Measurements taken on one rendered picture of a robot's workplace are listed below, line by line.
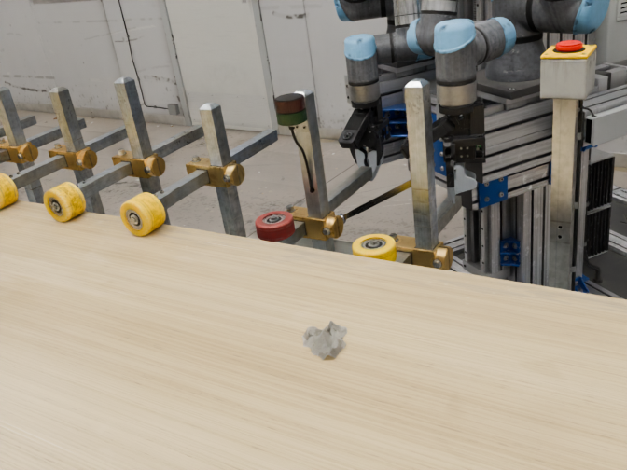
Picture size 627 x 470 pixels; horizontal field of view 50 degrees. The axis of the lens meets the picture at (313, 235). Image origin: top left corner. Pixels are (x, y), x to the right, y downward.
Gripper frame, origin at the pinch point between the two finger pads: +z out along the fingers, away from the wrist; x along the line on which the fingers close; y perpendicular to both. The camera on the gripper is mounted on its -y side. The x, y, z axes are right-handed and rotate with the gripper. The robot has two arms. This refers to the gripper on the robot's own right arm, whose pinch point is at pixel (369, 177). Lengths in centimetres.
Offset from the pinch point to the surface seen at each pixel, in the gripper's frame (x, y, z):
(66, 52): 432, 256, 24
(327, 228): -7.4, -33.8, -2.5
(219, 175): 20.0, -33.8, -12.4
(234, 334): -17, -79, -7
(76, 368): 1, -95, -7
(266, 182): 159, 159, 83
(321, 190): -5.7, -31.8, -10.4
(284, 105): -5, -39, -31
